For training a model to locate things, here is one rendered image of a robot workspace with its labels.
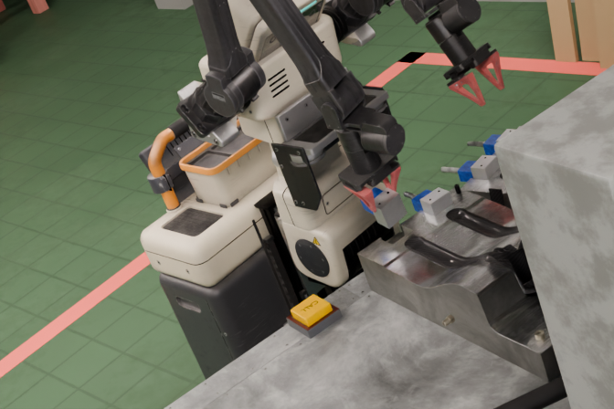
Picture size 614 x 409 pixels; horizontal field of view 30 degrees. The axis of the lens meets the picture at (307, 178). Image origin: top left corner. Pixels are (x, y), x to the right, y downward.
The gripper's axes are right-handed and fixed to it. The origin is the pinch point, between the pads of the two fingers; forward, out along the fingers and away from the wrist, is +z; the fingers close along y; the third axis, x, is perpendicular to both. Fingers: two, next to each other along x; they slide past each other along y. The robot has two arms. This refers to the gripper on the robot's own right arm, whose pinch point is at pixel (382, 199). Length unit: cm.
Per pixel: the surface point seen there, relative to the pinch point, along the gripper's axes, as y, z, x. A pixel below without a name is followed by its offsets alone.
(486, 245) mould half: 5.5, 6.3, -21.0
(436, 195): 10.3, 6.8, -1.9
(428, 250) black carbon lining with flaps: -0.6, 7.7, -11.0
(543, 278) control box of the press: -26, -49, -81
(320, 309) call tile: -21.7, 10.9, -0.5
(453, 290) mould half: -8.6, 0.8, -28.8
